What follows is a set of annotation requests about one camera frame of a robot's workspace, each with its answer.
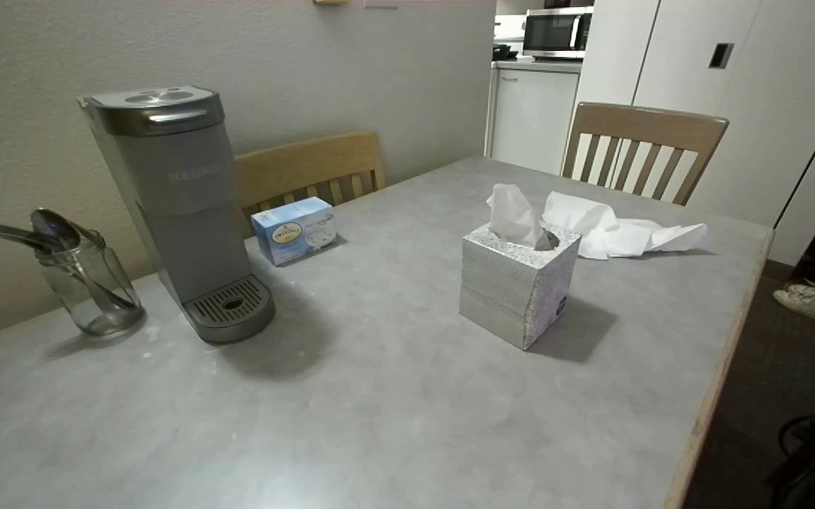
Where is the white cube tissue box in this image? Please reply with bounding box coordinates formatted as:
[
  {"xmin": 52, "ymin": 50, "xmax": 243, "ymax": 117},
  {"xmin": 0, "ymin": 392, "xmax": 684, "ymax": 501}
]
[{"xmin": 456, "ymin": 220, "xmax": 584, "ymax": 353}]

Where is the small blue cardboard box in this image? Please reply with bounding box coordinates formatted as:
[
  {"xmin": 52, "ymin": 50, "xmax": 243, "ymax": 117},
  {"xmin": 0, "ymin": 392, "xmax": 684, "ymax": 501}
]
[{"xmin": 248, "ymin": 196, "xmax": 343, "ymax": 269}]

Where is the crumpled white wipe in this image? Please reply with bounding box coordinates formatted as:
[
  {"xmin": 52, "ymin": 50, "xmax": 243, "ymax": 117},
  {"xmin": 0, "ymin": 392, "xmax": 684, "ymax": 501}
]
[{"xmin": 540, "ymin": 189, "xmax": 712, "ymax": 264}]

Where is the light wood chair solid back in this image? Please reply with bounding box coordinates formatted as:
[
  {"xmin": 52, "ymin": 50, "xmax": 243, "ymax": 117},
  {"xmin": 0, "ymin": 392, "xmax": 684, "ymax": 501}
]
[{"xmin": 231, "ymin": 127, "xmax": 390, "ymax": 237}]

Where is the grey single-serve coffee maker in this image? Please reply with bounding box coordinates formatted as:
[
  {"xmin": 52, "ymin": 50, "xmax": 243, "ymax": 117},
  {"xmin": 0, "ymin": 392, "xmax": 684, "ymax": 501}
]
[{"xmin": 73, "ymin": 81, "xmax": 277, "ymax": 347}]

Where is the silver microwave oven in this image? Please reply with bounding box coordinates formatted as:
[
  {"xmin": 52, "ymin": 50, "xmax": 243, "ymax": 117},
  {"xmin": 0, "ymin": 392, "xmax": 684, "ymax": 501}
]
[{"xmin": 521, "ymin": 5, "xmax": 596, "ymax": 63}]

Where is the brown chair with slatted back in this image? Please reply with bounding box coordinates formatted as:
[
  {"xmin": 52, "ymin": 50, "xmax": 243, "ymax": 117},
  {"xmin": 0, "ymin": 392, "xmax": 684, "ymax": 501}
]
[{"xmin": 560, "ymin": 100, "xmax": 732, "ymax": 210}]

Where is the clear glass jar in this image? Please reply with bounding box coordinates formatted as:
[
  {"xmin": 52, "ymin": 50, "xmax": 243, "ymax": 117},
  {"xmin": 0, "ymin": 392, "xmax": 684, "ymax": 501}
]
[{"xmin": 35, "ymin": 223, "xmax": 149, "ymax": 339}]

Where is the black door plate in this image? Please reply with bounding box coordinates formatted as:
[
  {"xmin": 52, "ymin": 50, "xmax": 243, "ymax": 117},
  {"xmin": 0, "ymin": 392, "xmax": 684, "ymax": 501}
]
[{"xmin": 707, "ymin": 39, "xmax": 736, "ymax": 70}]

